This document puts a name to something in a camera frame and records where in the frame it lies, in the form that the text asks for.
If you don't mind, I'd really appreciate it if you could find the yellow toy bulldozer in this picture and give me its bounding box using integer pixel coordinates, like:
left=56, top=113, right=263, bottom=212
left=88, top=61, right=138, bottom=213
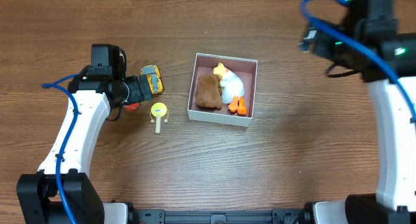
left=140, top=65, right=164, bottom=94

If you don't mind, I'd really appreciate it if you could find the brown plush bear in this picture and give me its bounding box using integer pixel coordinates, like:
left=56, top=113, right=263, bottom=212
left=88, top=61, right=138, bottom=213
left=196, top=74, right=223, bottom=110

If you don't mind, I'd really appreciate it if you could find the white plush duck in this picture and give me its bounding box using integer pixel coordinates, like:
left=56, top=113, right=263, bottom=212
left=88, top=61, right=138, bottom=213
left=213, top=63, right=247, bottom=116

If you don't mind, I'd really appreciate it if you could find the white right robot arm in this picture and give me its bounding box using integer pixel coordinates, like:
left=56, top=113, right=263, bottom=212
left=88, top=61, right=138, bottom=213
left=299, top=18, right=415, bottom=223

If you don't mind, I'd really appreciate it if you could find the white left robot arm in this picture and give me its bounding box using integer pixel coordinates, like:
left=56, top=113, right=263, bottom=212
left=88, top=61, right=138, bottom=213
left=16, top=44, right=151, bottom=223

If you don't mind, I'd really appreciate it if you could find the red toy ball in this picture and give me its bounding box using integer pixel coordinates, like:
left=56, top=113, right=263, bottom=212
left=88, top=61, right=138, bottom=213
left=123, top=103, right=140, bottom=110

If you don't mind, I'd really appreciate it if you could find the yellow wooden rattle drum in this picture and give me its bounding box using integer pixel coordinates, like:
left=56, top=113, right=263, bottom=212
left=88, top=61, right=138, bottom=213
left=149, top=102, right=169, bottom=134

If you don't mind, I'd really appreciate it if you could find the white box pink interior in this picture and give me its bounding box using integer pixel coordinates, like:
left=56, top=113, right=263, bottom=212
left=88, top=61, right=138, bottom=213
left=187, top=53, right=257, bottom=127

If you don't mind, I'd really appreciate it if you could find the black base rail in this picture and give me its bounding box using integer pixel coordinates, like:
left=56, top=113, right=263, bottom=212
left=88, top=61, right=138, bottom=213
left=136, top=208, right=312, bottom=224

